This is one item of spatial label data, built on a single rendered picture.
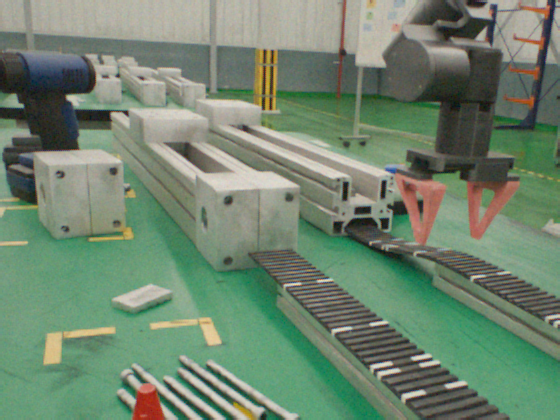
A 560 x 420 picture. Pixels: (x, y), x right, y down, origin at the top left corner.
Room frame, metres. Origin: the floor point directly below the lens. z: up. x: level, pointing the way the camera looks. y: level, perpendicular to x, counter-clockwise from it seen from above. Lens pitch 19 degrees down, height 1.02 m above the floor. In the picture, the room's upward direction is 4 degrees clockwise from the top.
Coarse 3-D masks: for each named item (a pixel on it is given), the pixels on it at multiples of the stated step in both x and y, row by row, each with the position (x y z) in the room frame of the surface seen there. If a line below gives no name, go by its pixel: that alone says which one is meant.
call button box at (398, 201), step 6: (390, 186) 0.92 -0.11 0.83; (396, 186) 0.93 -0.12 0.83; (396, 192) 0.93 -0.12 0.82; (396, 198) 0.93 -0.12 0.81; (420, 198) 0.95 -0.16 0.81; (396, 204) 0.93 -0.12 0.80; (402, 204) 0.93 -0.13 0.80; (420, 204) 0.95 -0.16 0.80; (396, 210) 0.93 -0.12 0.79; (402, 210) 0.93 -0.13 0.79; (420, 210) 0.95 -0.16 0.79
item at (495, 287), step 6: (498, 282) 0.55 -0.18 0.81; (504, 282) 0.55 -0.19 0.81; (510, 282) 0.55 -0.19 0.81; (516, 282) 0.55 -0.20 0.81; (522, 282) 0.56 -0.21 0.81; (528, 282) 0.55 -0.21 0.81; (486, 288) 0.54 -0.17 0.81; (492, 288) 0.53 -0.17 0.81; (498, 288) 0.53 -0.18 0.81; (504, 288) 0.53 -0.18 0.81; (510, 288) 0.54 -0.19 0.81
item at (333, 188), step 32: (224, 128) 1.24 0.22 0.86; (256, 128) 1.28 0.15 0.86; (256, 160) 1.06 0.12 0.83; (288, 160) 0.93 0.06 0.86; (320, 160) 0.99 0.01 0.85; (352, 160) 0.93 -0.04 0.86; (320, 192) 0.82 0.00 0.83; (352, 192) 0.84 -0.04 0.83; (384, 192) 0.83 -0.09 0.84; (320, 224) 0.81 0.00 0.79; (384, 224) 0.84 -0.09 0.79
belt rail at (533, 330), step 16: (448, 272) 0.60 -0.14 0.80; (448, 288) 0.59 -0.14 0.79; (464, 288) 0.58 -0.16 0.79; (480, 288) 0.55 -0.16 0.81; (480, 304) 0.55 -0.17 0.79; (496, 304) 0.53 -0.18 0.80; (512, 304) 0.51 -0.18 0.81; (496, 320) 0.52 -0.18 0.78; (512, 320) 0.51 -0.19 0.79; (528, 320) 0.49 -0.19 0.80; (528, 336) 0.49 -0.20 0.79; (544, 336) 0.48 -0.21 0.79
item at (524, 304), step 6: (546, 294) 0.52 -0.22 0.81; (552, 294) 0.52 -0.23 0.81; (516, 300) 0.50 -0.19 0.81; (522, 300) 0.50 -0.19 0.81; (528, 300) 0.51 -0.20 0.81; (534, 300) 0.51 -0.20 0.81; (540, 300) 0.51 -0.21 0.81; (546, 300) 0.51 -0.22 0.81; (552, 300) 0.51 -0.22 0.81; (558, 300) 0.51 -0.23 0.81; (522, 306) 0.49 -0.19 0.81; (528, 306) 0.49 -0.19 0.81
